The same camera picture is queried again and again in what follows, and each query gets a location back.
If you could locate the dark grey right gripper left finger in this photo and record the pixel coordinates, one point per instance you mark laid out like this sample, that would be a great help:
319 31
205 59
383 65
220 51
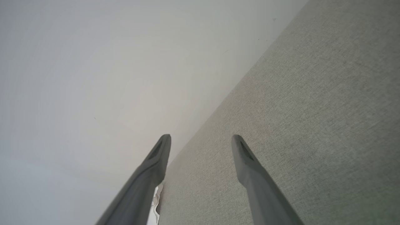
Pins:
140 190

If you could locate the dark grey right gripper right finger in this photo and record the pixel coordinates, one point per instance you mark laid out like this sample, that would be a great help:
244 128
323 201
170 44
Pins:
264 193

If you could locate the grey fabric sofa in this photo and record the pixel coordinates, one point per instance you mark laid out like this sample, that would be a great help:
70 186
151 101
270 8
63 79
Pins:
297 125

